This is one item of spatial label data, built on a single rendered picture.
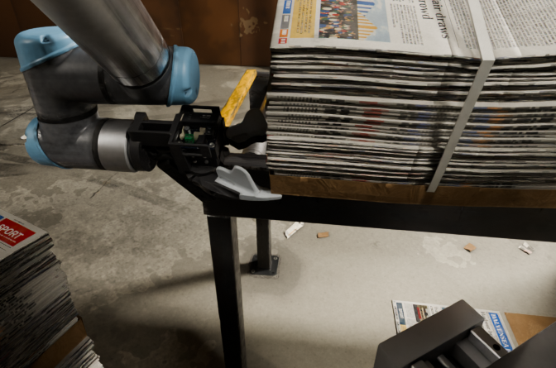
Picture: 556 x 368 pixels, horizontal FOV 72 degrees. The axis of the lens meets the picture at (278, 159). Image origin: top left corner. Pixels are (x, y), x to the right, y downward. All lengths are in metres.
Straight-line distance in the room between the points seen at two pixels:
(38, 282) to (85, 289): 1.07
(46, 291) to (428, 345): 0.50
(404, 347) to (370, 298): 1.06
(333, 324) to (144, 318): 0.66
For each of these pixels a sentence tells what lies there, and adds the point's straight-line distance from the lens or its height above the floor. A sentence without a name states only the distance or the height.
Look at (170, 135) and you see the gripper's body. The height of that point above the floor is 0.94.
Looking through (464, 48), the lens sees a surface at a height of 1.08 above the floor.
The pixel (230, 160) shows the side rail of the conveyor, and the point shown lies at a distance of 0.72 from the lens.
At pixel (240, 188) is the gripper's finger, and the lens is 0.50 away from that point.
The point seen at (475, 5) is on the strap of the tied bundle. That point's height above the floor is 1.11.
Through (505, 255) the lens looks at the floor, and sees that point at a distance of 1.91.
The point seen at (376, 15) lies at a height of 1.10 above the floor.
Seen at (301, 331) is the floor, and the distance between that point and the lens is 1.43.
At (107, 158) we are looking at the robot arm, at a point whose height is 0.90.
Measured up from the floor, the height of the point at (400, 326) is 0.01.
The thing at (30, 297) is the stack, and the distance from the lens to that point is 0.63.
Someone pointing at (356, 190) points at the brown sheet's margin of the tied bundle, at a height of 0.89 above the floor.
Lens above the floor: 1.17
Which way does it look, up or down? 31 degrees down
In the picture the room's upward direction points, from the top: straight up
